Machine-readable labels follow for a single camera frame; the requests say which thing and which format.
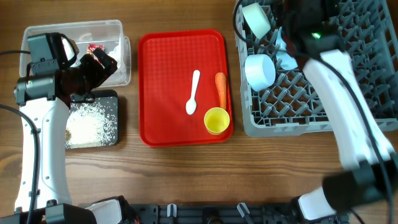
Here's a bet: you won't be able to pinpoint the red snack wrapper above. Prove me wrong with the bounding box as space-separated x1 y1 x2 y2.
86 44 104 55

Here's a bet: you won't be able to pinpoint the white rice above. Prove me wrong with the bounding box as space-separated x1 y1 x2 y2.
64 98 118 149

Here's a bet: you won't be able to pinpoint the brown food scrap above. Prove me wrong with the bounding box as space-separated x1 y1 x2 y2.
65 130 72 142

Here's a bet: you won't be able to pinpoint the white plastic spoon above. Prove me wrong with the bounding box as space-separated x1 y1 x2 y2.
185 70 200 115

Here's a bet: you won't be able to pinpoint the yellow plastic cup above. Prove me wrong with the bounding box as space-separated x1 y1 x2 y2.
204 107 230 135

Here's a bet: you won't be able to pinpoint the orange carrot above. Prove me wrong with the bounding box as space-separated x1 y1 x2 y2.
215 72 227 110

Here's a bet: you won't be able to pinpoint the light blue rice bowl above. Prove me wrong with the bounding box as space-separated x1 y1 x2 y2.
244 54 276 91

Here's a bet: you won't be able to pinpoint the green bowl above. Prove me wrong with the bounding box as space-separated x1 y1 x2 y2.
242 2 271 39

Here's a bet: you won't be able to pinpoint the light blue plate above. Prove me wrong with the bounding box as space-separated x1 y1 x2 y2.
275 27 298 70

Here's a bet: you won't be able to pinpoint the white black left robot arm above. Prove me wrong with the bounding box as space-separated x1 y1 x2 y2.
1 32 124 223

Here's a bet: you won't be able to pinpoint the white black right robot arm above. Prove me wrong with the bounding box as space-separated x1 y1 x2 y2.
277 0 397 223

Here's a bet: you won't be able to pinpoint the black waste tray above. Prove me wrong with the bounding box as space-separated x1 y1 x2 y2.
63 89 119 150

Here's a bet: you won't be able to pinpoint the clear plastic waste bin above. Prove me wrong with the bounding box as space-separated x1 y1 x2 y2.
21 20 131 88

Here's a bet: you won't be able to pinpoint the grey dishwasher rack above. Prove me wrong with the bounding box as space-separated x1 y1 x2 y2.
233 0 397 137

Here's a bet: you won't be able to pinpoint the red serving tray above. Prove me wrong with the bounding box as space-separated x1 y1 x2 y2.
137 29 234 147

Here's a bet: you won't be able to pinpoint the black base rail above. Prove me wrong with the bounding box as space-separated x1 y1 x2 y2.
131 203 295 224

